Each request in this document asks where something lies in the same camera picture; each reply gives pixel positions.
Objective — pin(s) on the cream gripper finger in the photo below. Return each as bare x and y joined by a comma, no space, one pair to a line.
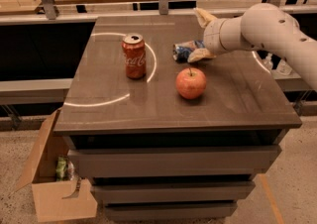
200,54
204,18

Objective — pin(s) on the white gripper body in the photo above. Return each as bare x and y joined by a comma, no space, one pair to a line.
211,38

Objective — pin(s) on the red bull can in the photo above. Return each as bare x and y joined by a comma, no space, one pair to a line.
182,51

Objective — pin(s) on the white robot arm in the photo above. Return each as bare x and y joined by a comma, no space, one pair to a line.
262,27

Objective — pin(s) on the red coca-cola can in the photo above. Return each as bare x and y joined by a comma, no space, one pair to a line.
134,50

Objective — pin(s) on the red apple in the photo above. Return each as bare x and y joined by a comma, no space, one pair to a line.
190,83

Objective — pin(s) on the clear plastic bottle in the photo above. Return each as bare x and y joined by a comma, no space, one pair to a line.
268,62
283,68

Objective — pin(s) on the grey drawer cabinet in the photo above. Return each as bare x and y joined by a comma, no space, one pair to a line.
150,154

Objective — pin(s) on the green snack bag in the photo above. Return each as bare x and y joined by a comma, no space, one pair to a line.
61,168

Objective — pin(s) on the cardboard box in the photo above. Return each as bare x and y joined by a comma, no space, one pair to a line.
54,200

